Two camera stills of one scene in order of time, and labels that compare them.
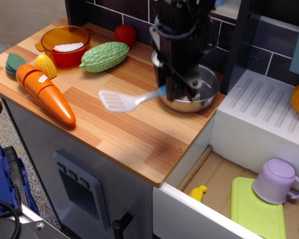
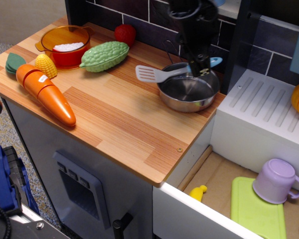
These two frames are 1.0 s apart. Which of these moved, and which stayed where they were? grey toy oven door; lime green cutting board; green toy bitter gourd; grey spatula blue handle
Moved: grey spatula blue handle
Stayed: green toy bitter gourd; lime green cutting board; grey toy oven door
